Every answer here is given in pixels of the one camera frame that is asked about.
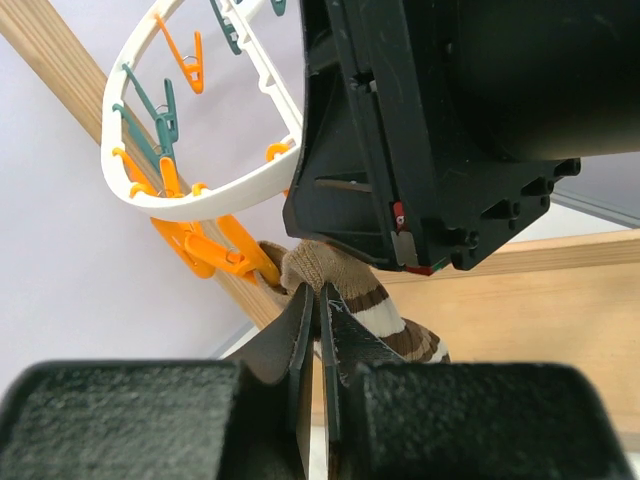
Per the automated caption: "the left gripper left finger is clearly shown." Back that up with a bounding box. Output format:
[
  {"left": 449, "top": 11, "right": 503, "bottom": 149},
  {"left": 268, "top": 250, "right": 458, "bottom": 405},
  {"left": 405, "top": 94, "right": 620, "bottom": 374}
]
[{"left": 227, "top": 284, "right": 315, "bottom": 479}]

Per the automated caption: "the orange clothes peg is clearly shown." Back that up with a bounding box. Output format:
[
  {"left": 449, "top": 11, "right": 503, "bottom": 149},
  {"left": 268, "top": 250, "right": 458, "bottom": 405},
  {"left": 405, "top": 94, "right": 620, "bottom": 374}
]
[
  {"left": 203, "top": 215, "right": 265, "bottom": 284},
  {"left": 150, "top": 218, "right": 216, "bottom": 279},
  {"left": 154, "top": 14, "right": 205, "bottom": 95}
]

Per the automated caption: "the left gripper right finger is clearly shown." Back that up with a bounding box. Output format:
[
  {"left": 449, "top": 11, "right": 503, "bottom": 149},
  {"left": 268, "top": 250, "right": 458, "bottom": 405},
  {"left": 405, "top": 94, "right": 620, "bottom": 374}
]
[{"left": 320, "top": 284, "right": 408, "bottom": 479}]

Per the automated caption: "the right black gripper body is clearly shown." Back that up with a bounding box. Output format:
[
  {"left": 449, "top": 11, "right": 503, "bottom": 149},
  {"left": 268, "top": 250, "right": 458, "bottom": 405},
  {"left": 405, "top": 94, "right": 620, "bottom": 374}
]
[{"left": 282, "top": 0, "right": 581, "bottom": 274}]

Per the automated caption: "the wooden hanger stand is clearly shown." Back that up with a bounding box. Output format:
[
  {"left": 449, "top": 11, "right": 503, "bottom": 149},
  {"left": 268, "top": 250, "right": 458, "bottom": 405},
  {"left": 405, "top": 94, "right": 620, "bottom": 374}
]
[{"left": 1, "top": 1, "right": 639, "bottom": 450}]

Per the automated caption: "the brown white striped sock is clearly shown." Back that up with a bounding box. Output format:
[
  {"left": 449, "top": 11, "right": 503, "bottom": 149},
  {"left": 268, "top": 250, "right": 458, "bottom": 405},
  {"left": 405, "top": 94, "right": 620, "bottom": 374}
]
[{"left": 255, "top": 240, "right": 293, "bottom": 310}]

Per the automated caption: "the white round clip hanger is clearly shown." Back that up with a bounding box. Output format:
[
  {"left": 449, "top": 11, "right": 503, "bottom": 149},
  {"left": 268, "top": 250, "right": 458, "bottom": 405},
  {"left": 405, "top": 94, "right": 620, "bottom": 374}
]
[{"left": 101, "top": 1, "right": 304, "bottom": 221}]

